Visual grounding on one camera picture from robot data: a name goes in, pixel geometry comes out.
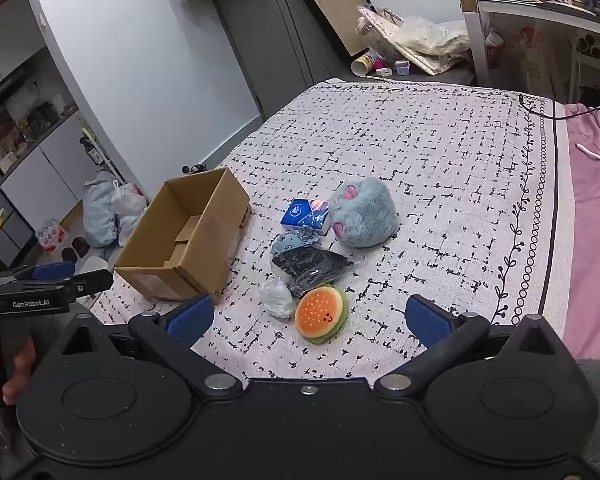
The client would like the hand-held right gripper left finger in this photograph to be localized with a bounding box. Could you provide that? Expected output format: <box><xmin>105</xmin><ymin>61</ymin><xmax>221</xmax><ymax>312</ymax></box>
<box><xmin>60</xmin><ymin>294</ymin><xmax>243</xmax><ymax>401</ymax></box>

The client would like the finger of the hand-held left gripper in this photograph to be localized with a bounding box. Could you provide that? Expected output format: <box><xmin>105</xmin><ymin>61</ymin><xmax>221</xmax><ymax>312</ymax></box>
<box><xmin>9</xmin><ymin>261</ymin><xmax>79</xmax><ymax>282</ymax></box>
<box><xmin>64</xmin><ymin>268</ymin><xmax>115</xmax><ymax>297</ymax></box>

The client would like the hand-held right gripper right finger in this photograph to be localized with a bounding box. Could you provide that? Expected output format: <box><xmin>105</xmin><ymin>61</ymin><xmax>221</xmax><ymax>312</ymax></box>
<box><xmin>372</xmin><ymin>294</ymin><xmax>578</xmax><ymax>401</ymax></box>

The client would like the brown cardboard box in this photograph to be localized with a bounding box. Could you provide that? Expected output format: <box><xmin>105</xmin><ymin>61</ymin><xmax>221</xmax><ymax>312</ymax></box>
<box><xmin>114</xmin><ymin>166</ymin><xmax>252</xmax><ymax>306</ymax></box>

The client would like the white plastic bag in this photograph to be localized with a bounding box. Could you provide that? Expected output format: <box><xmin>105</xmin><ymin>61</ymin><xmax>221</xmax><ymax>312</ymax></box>
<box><xmin>260</xmin><ymin>277</ymin><xmax>297</xmax><ymax>319</ymax></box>
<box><xmin>112</xmin><ymin>182</ymin><xmax>149</xmax><ymax>247</ymax></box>

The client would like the hamburger plush toy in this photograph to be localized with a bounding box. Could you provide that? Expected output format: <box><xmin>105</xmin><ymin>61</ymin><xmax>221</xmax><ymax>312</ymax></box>
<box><xmin>295</xmin><ymin>283</ymin><xmax>349</xmax><ymax>346</ymax></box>

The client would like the small blue plush keychain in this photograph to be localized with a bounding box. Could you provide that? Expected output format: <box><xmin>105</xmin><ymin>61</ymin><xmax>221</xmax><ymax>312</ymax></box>
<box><xmin>271</xmin><ymin>229</ymin><xmax>322</xmax><ymax>257</ymax></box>

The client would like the fluffy blue paw plush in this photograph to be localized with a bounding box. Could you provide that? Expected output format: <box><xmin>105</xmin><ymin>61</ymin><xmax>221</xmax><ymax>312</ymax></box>
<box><xmin>327</xmin><ymin>176</ymin><xmax>398</xmax><ymax>249</ymax></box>

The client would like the black packet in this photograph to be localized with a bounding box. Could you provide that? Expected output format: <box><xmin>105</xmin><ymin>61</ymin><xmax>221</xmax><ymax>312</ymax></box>
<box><xmin>271</xmin><ymin>246</ymin><xmax>355</xmax><ymax>299</ymax></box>

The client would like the blue snack packet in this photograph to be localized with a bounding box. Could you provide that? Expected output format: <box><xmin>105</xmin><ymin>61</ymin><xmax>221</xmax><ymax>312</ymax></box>
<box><xmin>281</xmin><ymin>198</ymin><xmax>331</xmax><ymax>236</ymax></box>

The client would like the person's left hand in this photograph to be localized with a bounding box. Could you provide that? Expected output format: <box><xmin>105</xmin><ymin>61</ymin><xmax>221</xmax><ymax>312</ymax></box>
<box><xmin>0</xmin><ymin>337</ymin><xmax>37</xmax><ymax>406</ymax></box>

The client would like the dark slipper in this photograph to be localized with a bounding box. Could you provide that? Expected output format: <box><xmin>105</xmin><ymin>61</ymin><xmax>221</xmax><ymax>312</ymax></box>
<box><xmin>62</xmin><ymin>237</ymin><xmax>92</xmax><ymax>261</ymax></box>

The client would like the red and white snack bag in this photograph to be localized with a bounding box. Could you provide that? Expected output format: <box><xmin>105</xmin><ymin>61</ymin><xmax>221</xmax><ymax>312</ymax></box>
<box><xmin>36</xmin><ymin>220</ymin><xmax>67</xmax><ymax>254</ymax></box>

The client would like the large grey plastic bag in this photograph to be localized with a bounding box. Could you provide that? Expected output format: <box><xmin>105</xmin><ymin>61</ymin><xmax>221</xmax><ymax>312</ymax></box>
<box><xmin>82</xmin><ymin>171</ymin><xmax>125</xmax><ymax>249</ymax></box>

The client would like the tied white plastic bag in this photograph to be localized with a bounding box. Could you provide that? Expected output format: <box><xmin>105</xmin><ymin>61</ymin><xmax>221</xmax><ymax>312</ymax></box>
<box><xmin>112</xmin><ymin>182</ymin><xmax>149</xmax><ymax>247</ymax></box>

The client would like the grey and white cabinet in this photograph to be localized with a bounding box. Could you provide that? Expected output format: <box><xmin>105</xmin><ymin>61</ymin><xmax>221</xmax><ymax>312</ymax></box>
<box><xmin>0</xmin><ymin>0</ymin><xmax>112</xmax><ymax>273</ymax></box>

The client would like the white black-patterned bedspread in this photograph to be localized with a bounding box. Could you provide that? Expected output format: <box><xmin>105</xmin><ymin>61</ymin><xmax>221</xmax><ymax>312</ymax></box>
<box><xmin>87</xmin><ymin>77</ymin><xmax>576</xmax><ymax>392</ymax></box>

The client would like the pink bed sheet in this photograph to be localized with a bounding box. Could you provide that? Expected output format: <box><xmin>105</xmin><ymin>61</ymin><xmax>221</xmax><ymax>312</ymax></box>
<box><xmin>562</xmin><ymin>102</ymin><xmax>600</xmax><ymax>362</ymax></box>

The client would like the paper cup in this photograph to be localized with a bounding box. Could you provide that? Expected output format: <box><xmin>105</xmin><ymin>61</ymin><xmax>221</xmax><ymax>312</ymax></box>
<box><xmin>351</xmin><ymin>50</ymin><xmax>379</xmax><ymax>76</ymax></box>

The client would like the dark grey wardrobe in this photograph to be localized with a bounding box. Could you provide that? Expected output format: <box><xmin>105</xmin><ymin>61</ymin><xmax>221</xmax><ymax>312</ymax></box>
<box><xmin>210</xmin><ymin>0</ymin><xmax>481</xmax><ymax>122</ymax></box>

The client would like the cream tote bag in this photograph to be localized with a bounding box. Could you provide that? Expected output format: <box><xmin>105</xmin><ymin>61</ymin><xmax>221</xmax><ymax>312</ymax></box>
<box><xmin>357</xmin><ymin>5</ymin><xmax>473</xmax><ymax>77</ymax></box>

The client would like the white desk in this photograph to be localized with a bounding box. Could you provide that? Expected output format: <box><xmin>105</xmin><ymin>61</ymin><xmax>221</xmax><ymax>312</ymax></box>
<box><xmin>461</xmin><ymin>0</ymin><xmax>600</xmax><ymax>106</ymax></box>

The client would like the wooden framed board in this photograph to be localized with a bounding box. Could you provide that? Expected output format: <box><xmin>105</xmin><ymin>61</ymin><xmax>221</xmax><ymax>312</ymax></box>
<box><xmin>284</xmin><ymin>0</ymin><xmax>374</xmax><ymax>59</ymax></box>

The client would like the white cable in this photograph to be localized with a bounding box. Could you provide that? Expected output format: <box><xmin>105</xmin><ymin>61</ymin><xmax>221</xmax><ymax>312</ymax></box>
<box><xmin>576</xmin><ymin>142</ymin><xmax>600</xmax><ymax>171</ymax></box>

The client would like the black cable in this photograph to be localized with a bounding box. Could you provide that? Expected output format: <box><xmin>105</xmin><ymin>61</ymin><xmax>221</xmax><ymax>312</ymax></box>
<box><xmin>520</xmin><ymin>94</ymin><xmax>600</xmax><ymax>122</ymax></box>

